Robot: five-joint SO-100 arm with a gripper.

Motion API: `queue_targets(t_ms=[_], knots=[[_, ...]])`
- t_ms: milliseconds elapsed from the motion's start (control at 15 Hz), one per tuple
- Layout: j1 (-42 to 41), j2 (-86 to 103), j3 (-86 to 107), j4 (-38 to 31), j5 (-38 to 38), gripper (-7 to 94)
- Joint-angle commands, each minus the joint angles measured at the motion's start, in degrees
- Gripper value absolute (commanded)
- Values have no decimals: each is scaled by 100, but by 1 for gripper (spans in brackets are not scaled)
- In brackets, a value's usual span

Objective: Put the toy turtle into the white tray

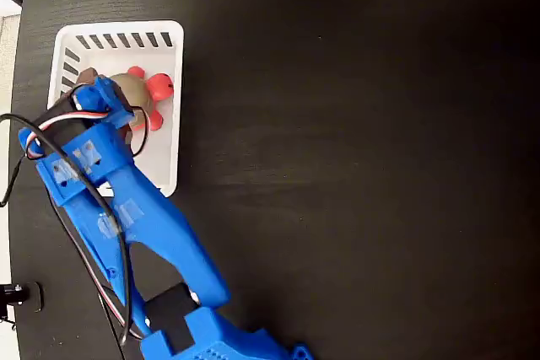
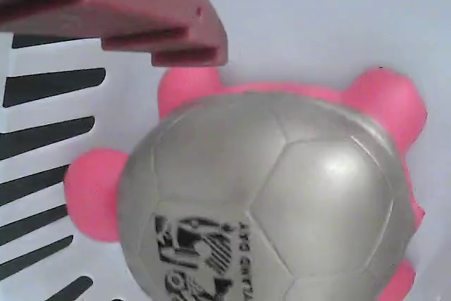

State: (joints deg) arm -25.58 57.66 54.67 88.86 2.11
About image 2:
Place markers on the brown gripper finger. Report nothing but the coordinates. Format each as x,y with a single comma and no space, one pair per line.
134,1

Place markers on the pink turtle toy silver shell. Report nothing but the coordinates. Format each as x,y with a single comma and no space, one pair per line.
246,181

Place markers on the white plastic basket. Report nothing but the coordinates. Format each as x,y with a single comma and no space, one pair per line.
317,15

